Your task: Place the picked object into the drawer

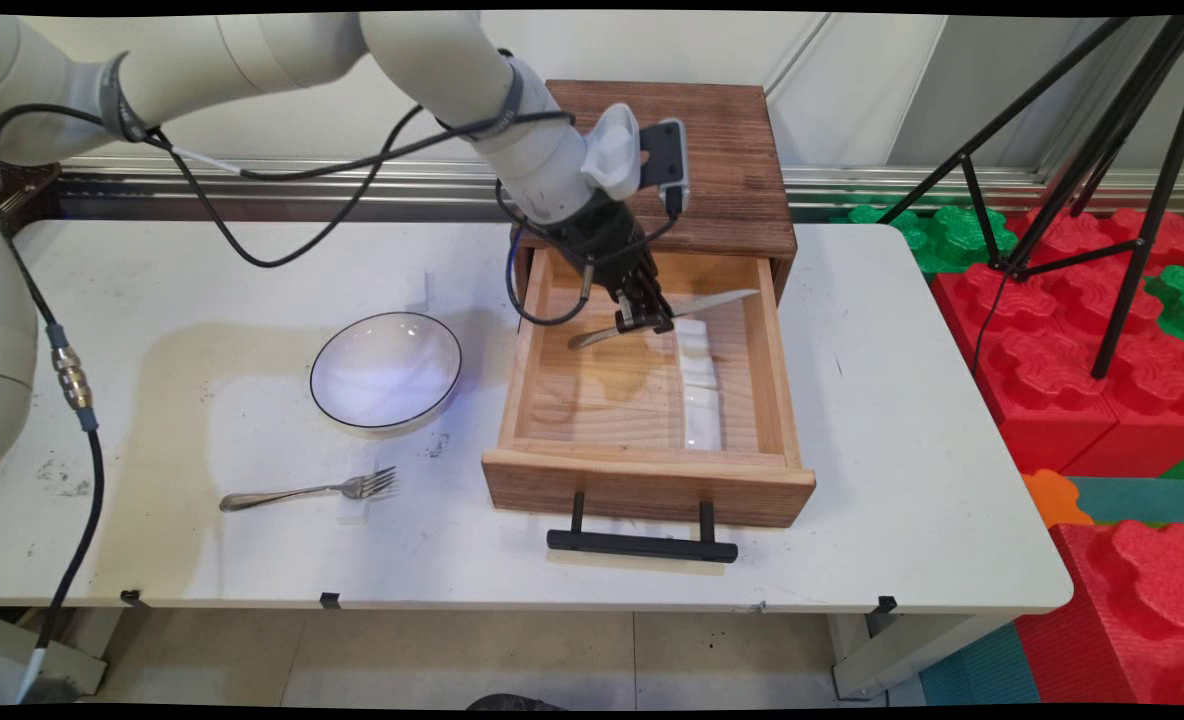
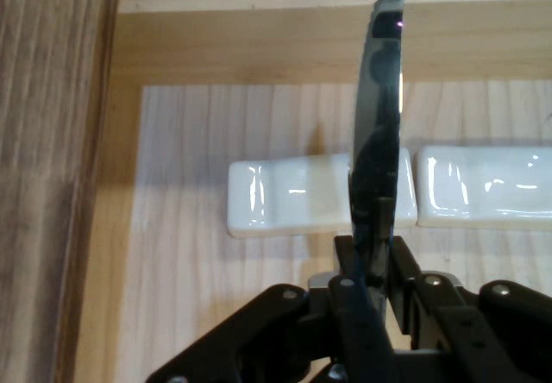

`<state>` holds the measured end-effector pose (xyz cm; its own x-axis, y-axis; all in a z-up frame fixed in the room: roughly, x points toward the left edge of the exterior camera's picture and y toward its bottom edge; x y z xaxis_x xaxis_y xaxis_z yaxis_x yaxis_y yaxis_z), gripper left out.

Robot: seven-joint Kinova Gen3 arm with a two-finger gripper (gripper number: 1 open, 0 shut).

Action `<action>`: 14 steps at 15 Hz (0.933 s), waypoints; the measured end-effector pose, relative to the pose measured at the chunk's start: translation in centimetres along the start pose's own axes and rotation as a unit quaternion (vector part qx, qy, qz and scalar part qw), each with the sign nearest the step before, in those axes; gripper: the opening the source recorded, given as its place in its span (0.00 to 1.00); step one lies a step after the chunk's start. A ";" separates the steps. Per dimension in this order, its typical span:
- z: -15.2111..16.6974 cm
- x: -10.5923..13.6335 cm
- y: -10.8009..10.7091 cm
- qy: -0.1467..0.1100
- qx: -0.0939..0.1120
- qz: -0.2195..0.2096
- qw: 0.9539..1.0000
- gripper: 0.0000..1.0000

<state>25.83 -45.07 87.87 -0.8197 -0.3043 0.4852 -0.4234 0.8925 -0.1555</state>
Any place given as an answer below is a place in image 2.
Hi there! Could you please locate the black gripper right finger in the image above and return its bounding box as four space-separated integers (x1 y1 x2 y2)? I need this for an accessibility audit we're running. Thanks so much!
383 235 552 383

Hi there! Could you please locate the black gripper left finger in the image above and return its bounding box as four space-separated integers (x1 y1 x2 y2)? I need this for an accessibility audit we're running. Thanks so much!
146 235 389 383

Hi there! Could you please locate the silver serrated table knife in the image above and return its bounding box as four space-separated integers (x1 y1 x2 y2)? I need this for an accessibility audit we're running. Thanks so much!
347 0 409 354

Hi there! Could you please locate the white ceramic cutlery rest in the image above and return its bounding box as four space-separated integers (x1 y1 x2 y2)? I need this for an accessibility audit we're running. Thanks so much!
227 148 418 241
414 143 552 231

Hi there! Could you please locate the light wooden drawer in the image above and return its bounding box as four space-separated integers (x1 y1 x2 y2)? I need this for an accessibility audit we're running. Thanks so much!
53 0 552 383

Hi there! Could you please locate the dark wooden cabinet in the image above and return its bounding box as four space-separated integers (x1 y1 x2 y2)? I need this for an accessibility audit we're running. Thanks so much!
0 0 161 383

